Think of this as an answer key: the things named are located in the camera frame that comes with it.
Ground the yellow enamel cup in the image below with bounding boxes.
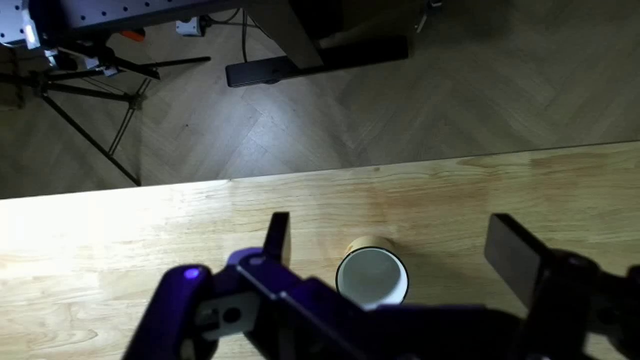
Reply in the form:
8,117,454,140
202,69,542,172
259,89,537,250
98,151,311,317
334,235,409,309

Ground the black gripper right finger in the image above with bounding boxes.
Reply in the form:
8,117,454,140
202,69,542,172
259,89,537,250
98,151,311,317
483,214,599,312

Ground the black tripod stand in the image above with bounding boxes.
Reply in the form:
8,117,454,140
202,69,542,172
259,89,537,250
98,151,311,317
0,43,214,187

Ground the grey perforated metal frame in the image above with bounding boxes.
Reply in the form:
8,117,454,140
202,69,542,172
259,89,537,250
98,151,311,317
0,0,240,48

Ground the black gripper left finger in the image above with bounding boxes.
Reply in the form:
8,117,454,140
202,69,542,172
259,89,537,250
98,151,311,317
226,209,347,335

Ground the white power strip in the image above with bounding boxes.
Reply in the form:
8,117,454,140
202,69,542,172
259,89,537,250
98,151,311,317
173,16,204,38

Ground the black furniture base bar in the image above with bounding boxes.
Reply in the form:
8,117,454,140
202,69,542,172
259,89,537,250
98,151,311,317
226,35,409,88

